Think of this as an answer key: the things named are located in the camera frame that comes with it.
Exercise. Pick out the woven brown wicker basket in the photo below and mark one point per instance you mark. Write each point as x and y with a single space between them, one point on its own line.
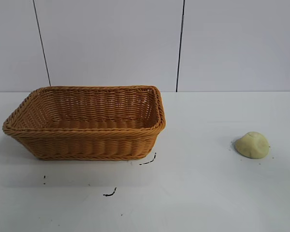
87 142

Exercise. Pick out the pale yellow egg yolk pastry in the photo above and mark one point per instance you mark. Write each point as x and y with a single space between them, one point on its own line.
253 145

